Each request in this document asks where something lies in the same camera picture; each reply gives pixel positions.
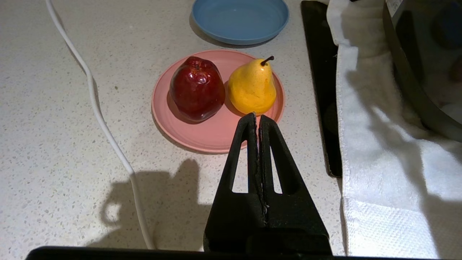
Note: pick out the white towel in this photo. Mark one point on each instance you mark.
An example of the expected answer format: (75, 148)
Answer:
(382, 169)

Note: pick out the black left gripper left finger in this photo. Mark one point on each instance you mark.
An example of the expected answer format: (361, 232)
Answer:
(234, 216)

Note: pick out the black flat strip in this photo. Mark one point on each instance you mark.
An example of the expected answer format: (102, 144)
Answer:
(323, 90)

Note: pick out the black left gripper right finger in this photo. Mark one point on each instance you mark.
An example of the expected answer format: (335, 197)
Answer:
(296, 224)

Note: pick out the pink plate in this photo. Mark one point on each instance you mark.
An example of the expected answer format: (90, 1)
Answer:
(209, 135)

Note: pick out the yellow pear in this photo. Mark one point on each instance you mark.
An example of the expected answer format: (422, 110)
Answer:
(252, 88)

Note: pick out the blue plate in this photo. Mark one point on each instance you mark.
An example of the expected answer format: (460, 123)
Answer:
(240, 20)

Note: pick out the red apple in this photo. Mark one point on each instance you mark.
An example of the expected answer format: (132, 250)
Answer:
(196, 90)

